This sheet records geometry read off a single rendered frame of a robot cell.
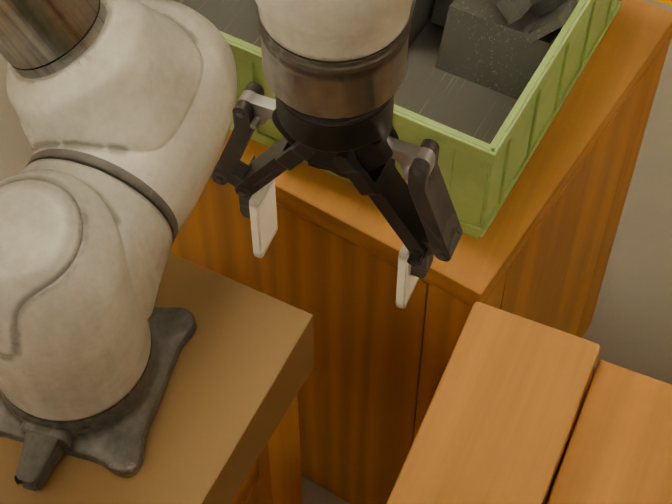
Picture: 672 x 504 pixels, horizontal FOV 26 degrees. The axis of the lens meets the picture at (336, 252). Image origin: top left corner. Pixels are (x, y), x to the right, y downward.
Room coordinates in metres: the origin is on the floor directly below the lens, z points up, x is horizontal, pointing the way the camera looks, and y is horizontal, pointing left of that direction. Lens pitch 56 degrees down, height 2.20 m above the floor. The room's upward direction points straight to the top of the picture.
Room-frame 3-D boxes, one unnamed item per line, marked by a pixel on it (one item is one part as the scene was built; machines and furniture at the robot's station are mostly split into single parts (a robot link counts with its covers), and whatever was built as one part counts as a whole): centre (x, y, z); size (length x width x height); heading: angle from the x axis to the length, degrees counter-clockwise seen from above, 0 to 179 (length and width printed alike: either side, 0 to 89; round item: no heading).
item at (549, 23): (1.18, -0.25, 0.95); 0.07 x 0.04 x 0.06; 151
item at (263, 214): (0.62, 0.05, 1.33); 0.03 x 0.01 x 0.07; 157
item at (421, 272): (0.57, -0.07, 1.36); 0.03 x 0.01 x 0.05; 67
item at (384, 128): (0.60, 0.00, 1.47); 0.08 x 0.07 x 0.09; 67
